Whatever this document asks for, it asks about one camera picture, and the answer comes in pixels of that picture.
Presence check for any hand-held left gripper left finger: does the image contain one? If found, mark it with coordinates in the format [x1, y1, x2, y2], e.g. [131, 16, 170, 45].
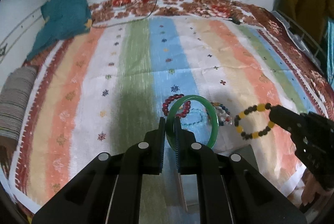
[31, 117, 166, 224]

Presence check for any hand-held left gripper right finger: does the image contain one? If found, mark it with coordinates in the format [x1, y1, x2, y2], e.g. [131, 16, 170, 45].
[174, 119, 309, 224]

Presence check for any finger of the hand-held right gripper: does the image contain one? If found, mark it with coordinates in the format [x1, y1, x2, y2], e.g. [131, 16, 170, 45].
[269, 105, 304, 137]

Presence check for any yellow and black bead bracelet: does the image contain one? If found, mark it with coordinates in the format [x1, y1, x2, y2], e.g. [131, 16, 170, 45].
[234, 102, 276, 140]

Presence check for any light blue bead bracelet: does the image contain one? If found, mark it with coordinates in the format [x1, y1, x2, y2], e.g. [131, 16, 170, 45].
[180, 108, 207, 131]

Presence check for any green jade bangle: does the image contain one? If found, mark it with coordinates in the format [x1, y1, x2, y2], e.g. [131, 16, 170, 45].
[166, 95, 219, 150]

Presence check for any multicolour bead bracelet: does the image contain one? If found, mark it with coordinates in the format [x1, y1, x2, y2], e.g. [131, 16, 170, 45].
[207, 102, 231, 126]

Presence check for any clear crystal bead bracelet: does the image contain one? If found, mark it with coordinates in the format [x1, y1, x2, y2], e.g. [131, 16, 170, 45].
[218, 111, 233, 127]

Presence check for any person's right hand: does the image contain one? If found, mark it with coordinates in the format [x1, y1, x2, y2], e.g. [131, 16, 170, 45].
[301, 170, 333, 207]

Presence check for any pastel striped blanket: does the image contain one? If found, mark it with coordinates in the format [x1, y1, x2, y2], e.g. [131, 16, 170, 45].
[8, 16, 330, 214]

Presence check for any brown floral blanket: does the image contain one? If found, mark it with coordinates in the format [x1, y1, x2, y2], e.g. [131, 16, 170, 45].
[0, 0, 334, 216]

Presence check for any grey striped rolled cloth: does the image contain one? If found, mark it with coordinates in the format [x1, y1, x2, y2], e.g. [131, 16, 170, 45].
[0, 66, 38, 143]

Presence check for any teal cloth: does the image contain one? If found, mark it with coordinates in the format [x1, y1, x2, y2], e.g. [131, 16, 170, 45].
[25, 0, 93, 61]

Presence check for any red bead bracelet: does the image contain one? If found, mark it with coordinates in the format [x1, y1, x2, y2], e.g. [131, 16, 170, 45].
[162, 94, 192, 119]

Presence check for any wire rack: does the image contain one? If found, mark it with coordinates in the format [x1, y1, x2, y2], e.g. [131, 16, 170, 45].
[271, 10, 325, 69]

